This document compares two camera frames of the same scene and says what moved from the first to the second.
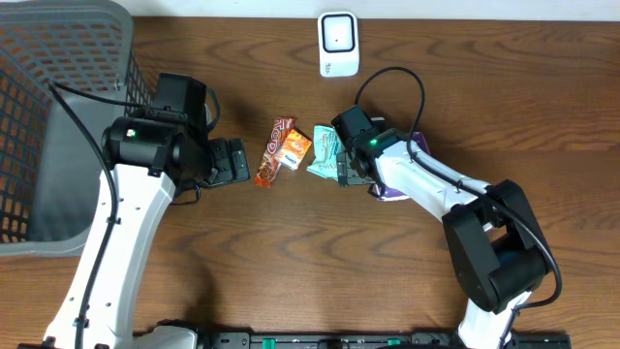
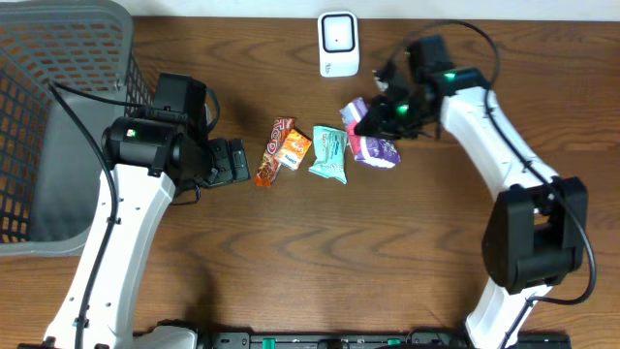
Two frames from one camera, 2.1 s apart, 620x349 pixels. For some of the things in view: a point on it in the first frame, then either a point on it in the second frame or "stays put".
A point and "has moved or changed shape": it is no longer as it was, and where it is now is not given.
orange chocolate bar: x=270 y=164 stays put
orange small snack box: x=294 y=149 stays put
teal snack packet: x=327 y=146 stays put
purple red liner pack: x=389 y=193 has moved or changed shape
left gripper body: x=225 y=161 stays put
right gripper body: x=347 y=170 -> x=400 y=118
